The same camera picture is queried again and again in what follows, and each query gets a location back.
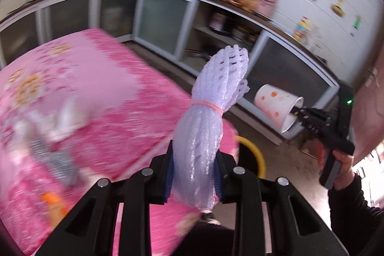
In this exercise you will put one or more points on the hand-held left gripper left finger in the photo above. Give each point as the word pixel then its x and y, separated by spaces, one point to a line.
pixel 168 181

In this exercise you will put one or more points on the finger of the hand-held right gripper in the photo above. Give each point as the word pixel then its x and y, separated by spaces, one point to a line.
pixel 315 112
pixel 318 125

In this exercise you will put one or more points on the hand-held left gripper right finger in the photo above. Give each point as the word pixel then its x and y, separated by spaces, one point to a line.
pixel 218 184

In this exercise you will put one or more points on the white orange-dotted paper cup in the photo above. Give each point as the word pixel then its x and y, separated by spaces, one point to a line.
pixel 274 106

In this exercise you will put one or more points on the yellow-rimmed black trash bin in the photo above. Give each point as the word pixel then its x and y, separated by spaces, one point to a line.
pixel 258 154

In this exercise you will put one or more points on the white foam fruit net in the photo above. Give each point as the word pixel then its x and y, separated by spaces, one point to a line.
pixel 207 124

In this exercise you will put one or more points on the person's right forearm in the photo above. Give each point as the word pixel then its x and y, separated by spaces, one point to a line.
pixel 354 211

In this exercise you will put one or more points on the person's right hand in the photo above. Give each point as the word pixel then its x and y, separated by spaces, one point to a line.
pixel 345 167

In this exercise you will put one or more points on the yellow dish soap bottle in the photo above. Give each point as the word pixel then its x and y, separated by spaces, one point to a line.
pixel 301 29

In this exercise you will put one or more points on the crumpled white tissue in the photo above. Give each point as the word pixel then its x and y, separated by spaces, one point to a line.
pixel 67 118

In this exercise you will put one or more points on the pink floral tablecloth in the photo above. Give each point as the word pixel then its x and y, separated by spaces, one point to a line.
pixel 105 79

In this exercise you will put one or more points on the white-framed kitchen cabinet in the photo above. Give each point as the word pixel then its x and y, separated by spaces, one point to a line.
pixel 162 22

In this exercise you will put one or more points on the green wall sticker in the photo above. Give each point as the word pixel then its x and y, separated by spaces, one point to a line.
pixel 356 25

